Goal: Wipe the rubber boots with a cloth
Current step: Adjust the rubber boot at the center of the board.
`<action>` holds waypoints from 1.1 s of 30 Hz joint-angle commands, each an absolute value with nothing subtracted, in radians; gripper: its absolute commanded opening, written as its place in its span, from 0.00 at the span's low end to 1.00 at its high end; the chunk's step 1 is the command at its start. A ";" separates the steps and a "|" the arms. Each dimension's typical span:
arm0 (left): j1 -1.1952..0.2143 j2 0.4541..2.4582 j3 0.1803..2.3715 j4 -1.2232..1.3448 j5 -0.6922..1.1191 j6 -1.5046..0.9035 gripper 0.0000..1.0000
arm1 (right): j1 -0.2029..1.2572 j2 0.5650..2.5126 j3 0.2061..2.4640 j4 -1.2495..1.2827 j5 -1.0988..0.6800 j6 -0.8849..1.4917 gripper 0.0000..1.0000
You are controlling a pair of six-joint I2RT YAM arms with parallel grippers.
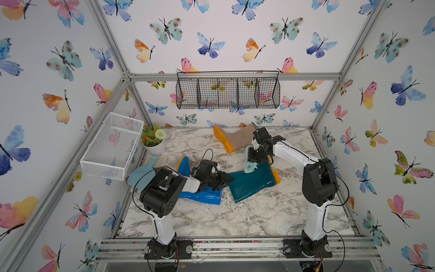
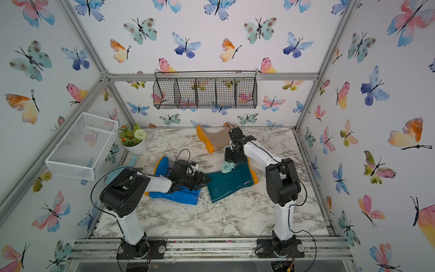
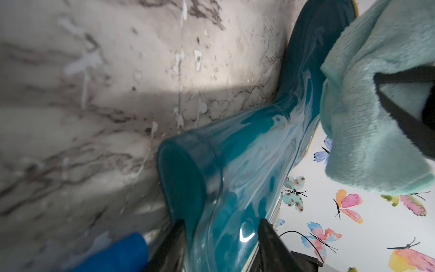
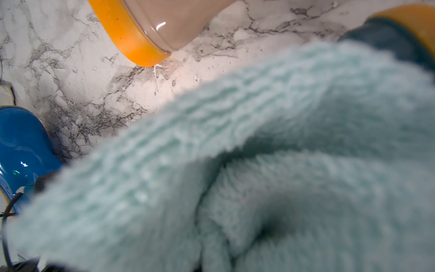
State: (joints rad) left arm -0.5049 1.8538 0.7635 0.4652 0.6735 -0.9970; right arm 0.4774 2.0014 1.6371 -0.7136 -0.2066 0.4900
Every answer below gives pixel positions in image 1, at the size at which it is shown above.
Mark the beige rubber boot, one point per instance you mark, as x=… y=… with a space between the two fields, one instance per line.
x=236 y=140

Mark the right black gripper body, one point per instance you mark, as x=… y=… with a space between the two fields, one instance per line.
x=256 y=154

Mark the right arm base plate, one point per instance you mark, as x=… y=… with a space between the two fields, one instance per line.
x=306 y=248

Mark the teal green rubber boot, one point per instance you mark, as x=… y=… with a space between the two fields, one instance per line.
x=246 y=185

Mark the black wire wall basket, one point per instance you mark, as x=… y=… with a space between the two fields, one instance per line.
x=227 y=89

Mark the potted plant white pot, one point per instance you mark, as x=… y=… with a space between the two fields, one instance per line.
x=153 y=139

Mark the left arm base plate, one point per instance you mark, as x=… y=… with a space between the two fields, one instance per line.
x=168 y=250

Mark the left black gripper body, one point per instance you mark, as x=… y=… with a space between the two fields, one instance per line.
x=216 y=182

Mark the white mesh wall basket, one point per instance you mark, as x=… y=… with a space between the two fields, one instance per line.
x=110 y=153

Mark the aluminium front rail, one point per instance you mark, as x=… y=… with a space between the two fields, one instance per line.
x=239 y=249

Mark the mint green fluffy cloth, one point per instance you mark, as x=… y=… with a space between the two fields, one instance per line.
x=249 y=166

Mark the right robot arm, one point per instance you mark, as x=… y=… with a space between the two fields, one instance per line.
x=319 y=183

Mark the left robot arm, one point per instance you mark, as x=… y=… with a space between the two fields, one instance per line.
x=161 y=194

